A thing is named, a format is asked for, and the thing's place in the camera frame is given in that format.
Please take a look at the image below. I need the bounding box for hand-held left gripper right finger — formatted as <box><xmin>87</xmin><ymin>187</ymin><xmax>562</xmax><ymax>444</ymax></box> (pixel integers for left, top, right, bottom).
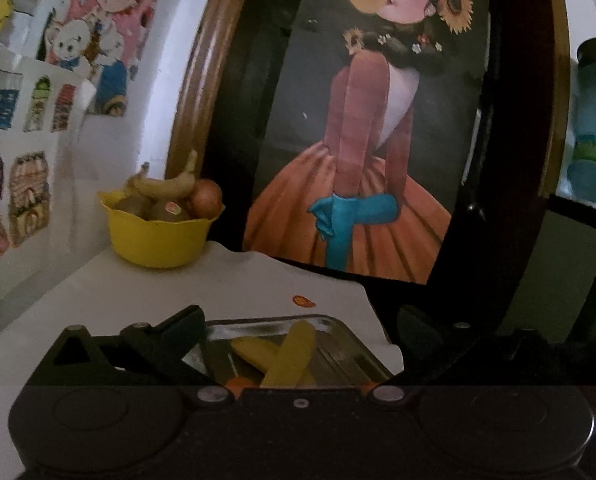
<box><xmin>367</xmin><ymin>305</ymin><xmax>587</xmax><ymax>408</ymax></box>

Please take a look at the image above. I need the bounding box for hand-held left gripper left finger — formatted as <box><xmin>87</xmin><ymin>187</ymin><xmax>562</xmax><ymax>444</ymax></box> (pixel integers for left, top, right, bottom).
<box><xmin>26</xmin><ymin>304</ymin><xmax>235</xmax><ymax>409</ymax></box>

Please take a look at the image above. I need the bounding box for bright yellow banana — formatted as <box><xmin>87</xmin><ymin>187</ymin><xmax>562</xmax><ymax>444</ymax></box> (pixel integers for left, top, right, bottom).
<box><xmin>260</xmin><ymin>320</ymin><xmax>319</xmax><ymax>389</ymax></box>
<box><xmin>230</xmin><ymin>337</ymin><xmax>279</xmax><ymax>377</ymax></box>

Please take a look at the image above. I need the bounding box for metal tray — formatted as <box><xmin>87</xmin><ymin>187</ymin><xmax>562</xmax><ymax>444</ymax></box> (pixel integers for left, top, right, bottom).
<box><xmin>182</xmin><ymin>314</ymin><xmax>397</xmax><ymax>389</ymax></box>

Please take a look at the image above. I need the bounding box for yellow plastic bowl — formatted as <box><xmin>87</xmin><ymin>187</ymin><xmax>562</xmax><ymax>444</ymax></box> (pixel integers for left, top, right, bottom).
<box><xmin>98</xmin><ymin>190</ymin><xmax>227</xmax><ymax>269</ymax></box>

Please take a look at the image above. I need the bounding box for dark fruit with sticker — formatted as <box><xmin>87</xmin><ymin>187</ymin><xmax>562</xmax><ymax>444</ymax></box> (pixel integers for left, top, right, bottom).
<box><xmin>145</xmin><ymin>197</ymin><xmax>194</xmax><ymax>222</ymax></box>

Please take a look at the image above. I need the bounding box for reddish brown round fruit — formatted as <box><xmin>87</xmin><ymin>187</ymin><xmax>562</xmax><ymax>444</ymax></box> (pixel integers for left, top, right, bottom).
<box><xmin>185</xmin><ymin>178</ymin><xmax>225</xmax><ymax>219</ymax></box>

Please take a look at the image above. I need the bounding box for dark brown fruit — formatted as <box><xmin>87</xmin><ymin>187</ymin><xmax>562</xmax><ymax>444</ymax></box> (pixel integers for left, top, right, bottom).
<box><xmin>112</xmin><ymin>195</ymin><xmax>151</xmax><ymax>219</ymax></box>

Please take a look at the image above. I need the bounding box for dull yellow banana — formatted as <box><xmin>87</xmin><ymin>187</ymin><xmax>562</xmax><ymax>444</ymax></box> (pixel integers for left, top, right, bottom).
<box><xmin>123</xmin><ymin>161</ymin><xmax>151</xmax><ymax>199</ymax></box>
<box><xmin>136</xmin><ymin>150</ymin><xmax>199</xmax><ymax>200</ymax></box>

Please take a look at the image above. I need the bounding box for coloured houses drawing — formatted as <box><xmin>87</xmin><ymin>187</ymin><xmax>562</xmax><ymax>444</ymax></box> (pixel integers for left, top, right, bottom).
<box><xmin>0</xmin><ymin>56</ymin><xmax>97</xmax><ymax>307</ymax></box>

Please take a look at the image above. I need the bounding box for child with bear drawing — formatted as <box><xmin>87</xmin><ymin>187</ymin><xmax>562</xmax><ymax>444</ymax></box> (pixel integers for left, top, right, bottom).
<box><xmin>36</xmin><ymin>0</ymin><xmax>179</xmax><ymax>117</ymax></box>

